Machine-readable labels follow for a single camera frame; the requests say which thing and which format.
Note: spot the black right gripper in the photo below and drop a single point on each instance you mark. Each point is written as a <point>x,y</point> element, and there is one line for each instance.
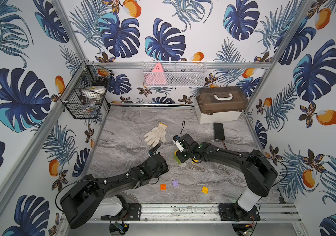
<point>181,159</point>

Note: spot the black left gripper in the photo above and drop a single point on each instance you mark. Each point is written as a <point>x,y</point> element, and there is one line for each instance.
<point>157,157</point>

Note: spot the lime green lego brick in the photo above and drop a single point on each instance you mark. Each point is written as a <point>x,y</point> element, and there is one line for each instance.
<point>177,159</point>

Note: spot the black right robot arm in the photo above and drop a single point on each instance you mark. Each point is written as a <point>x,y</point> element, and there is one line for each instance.
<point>258,172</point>

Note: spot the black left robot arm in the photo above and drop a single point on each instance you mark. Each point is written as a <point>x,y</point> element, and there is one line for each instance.
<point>82,200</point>

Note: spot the orange small lego brick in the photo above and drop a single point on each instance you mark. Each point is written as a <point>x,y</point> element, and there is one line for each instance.
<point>163,187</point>

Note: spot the purple small lego brick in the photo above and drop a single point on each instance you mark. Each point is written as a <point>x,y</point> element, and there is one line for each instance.
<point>175,183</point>

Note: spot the yellow small lego brick front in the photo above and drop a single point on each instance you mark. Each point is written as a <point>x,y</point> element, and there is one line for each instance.
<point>205,190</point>

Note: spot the white knit work glove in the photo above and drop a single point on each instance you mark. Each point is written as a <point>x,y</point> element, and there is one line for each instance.
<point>156,135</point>

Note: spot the black battery box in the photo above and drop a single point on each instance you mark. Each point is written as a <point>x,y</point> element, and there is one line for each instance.
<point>219,132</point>

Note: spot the brown lid tool box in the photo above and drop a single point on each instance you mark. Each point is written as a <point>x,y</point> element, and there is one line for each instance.
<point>220,104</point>

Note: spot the pink triangle object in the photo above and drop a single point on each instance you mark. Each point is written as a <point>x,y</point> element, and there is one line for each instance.
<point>156,76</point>

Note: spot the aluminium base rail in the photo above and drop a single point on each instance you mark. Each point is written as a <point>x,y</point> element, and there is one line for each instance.
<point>199,213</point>

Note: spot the clear wall shelf tray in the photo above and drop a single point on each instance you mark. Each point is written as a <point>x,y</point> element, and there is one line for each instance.
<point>180,74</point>

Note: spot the black wire basket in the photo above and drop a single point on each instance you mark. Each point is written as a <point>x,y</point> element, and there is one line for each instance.
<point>86,91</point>

